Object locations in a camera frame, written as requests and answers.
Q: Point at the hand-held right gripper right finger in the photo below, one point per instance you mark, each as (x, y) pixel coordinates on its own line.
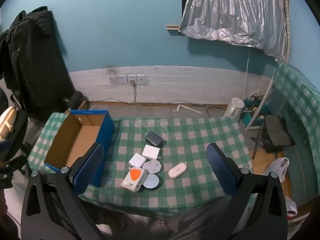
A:
(220, 170)

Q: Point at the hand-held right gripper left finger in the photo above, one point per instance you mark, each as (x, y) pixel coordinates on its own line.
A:
(92, 165)

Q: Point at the blue cardboard box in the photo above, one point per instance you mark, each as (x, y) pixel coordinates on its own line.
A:
(82, 137)

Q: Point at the white oval case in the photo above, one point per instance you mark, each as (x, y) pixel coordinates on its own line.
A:
(177, 170)

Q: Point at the white device with orange patch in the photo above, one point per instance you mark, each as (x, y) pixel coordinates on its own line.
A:
(133, 178)

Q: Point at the white octagonal device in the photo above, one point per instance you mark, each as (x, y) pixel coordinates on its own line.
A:
(153, 166)

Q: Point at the round grey disc device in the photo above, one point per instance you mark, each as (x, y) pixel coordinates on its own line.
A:
(153, 182)

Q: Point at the dark grey charger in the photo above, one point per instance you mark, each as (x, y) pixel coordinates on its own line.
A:
(153, 138)

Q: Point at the green checkered tablecloth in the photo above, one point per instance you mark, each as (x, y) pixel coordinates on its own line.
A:
(200, 135)

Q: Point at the white charger with plug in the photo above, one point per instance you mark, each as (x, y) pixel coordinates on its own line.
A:
(137, 160)

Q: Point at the white plastic bag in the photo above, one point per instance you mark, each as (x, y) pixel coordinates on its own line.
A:
(277, 167)

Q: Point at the white square charger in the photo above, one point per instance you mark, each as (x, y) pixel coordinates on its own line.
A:
(151, 152)

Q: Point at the teal box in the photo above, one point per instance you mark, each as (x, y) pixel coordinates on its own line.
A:
(250, 117)

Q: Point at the white kettle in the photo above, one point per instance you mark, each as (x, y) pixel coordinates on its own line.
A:
(234, 107)

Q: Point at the black chair armrest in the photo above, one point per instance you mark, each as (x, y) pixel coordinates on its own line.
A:
(73, 99)

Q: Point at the black folding stool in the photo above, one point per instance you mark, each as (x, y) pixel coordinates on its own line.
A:
(276, 131)

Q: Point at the white strip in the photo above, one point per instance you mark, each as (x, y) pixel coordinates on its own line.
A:
(187, 108)

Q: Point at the black office chair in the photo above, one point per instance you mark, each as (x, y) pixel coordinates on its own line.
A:
(15, 150)

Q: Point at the white and red bag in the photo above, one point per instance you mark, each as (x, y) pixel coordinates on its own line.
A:
(291, 206)

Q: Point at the white framed board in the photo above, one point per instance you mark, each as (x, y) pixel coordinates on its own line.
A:
(267, 105)

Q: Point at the person's dark clothing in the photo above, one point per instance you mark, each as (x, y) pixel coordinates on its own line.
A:
(155, 225)

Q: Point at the beige wooden piece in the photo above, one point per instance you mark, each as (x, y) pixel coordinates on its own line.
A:
(7, 123)

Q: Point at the black jacket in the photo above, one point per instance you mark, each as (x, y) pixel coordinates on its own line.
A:
(32, 62)

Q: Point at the wooden strip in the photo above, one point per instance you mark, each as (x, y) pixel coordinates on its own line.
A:
(172, 28)

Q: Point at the silver foil curtain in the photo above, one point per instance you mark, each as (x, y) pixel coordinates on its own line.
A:
(235, 12)

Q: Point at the row of wall sockets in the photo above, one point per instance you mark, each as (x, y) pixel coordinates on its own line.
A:
(127, 79)

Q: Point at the green checkered wall cloth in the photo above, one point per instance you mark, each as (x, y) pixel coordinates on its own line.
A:
(297, 97)

